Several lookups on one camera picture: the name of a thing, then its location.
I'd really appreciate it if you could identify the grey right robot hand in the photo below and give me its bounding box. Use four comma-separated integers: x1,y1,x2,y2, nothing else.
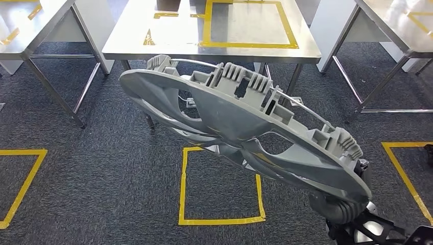
308,159,373,217

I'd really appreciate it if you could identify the silver wheel hubcap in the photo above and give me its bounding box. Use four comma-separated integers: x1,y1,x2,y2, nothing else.
118,54,373,204

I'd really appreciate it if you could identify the steel workbench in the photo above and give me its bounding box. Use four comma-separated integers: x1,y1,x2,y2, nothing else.
0,0,111,130
319,0,433,124
101,0,322,131

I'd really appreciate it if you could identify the large yellow tape rectangle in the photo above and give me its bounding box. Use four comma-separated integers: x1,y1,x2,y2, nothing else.
199,0,300,50

